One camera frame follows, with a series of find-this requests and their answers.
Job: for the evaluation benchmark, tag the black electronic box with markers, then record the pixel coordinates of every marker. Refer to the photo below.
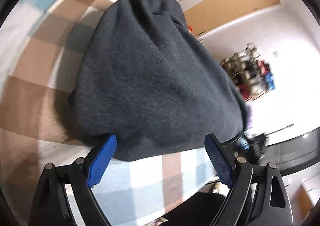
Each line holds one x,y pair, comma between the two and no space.
258,146

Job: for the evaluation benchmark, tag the wooden shoe rack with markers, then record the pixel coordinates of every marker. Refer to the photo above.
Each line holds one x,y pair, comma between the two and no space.
262,94

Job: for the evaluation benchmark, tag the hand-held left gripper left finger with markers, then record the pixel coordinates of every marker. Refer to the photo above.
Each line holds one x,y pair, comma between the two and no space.
102,158

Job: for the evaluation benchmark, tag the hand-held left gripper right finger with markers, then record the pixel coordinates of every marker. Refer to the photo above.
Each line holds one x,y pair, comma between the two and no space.
220,163

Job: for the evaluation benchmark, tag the red plastic bag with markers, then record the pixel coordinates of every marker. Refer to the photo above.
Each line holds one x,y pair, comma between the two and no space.
190,28

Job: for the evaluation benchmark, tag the thin black rod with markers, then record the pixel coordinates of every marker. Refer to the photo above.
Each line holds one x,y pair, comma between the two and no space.
280,129

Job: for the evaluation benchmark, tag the dark glass panel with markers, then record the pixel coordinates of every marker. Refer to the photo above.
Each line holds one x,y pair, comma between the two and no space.
295,153

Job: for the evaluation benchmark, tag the white wall switch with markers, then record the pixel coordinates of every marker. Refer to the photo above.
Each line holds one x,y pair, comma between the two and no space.
276,54

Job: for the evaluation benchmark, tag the checked bed sheet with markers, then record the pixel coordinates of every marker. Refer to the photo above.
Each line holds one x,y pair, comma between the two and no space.
37,66

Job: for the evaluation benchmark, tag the grey hoodie with yellow letters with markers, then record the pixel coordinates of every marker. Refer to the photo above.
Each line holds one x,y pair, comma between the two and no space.
155,78

